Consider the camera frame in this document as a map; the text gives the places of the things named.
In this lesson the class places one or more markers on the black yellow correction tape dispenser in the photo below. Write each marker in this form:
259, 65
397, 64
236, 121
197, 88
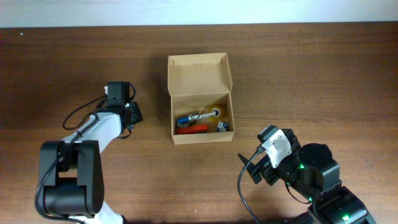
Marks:
183, 124

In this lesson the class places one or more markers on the brown cardboard box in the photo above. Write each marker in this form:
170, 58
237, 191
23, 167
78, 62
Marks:
195, 82

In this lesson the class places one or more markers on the white blue marker pen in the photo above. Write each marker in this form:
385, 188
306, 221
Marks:
201, 116

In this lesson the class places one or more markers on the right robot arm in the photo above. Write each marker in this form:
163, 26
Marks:
311, 171

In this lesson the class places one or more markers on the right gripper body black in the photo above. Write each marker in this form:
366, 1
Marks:
259, 168

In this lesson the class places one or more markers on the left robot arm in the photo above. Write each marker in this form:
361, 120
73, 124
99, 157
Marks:
70, 183

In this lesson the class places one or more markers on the yellow clear tape roll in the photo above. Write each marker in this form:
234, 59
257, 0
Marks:
219, 110

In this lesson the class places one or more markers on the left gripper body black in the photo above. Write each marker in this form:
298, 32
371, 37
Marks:
134, 112

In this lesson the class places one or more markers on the orange red stapler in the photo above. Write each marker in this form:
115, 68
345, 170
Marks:
195, 129

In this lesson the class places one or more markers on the white blue staples box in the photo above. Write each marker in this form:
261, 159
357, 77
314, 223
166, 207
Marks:
222, 127

